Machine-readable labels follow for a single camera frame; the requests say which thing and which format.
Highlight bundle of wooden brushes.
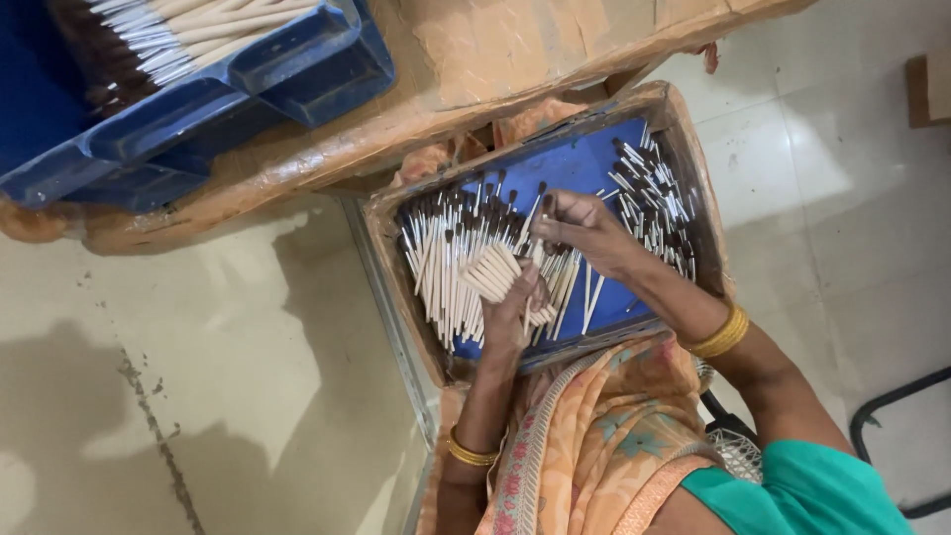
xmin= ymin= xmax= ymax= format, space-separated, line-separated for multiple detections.
xmin=459 ymin=241 xmax=558 ymax=329

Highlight taped cardboard tray, blue lining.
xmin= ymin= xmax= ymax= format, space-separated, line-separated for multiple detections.
xmin=362 ymin=80 xmax=737 ymax=389

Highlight person's left hand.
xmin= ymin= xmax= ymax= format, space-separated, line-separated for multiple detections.
xmin=480 ymin=259 xmax=551 ymax=358

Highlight black metal frame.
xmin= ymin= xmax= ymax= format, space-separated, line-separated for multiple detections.
xmin=849 ymin=366 xmax=951 ymax=520

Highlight single thin wooden brush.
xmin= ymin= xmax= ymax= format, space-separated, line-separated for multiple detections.
xmin=518 ymin=181 xmax=548 ymax=252

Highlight large pile of loose brushes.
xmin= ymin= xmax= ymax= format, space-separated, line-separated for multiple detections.
xmin=396 ymin=169 xmax=621 ymax=352

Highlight teal blouse sleeve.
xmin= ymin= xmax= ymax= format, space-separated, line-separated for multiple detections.
xmin=679 ymin=438 xmax=916 ymax=535

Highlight white woven chair seat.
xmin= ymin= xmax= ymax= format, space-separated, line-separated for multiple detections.
xmin=694 ymin=355 xmax=765 ymax=485

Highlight person's right hand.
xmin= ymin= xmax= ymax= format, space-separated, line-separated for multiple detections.
xmin=530 ymin=189 xmax=642 ymax=281

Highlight gold bangles on wrist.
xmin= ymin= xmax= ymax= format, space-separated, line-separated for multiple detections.
xmin=685 ymin=303 xmax=751 ymax=360
xmin=446 ymin=424 xmax=501 ymax=468

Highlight row of brushes in crate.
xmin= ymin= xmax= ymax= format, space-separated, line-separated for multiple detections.
xmin=48 ymin=0 xmax=322 ymax=120

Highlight gold bangles on left wrist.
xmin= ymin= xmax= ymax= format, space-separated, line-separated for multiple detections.
xmin=446 ymin=424 xmax=501 ymax=468

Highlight gold bangles on right wrist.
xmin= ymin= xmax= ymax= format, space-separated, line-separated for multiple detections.
xmin=685 ymin=303 xmax=751 ymax=360

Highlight brown tape-wrapped table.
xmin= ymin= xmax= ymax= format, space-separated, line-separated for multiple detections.
xmin=0 ymin=0 xmax=820 ymax=258

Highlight small heap of silver-ferrule brushes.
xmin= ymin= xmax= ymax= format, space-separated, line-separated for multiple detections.
xmin=607 ymin=125 xmax=700 ymax=284

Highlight brown cardboard box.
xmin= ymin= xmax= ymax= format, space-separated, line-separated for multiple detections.
xmin=904 ymin=48 xmax=951 ymax=129

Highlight orange floral sari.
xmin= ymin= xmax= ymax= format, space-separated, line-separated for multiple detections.
xmin=415 ymin=333 xmax=723 ymax=535

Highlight blue plastic crate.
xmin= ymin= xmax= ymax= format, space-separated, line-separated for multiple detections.
xmin=0 ymin=0 xmax=397 ymax=214

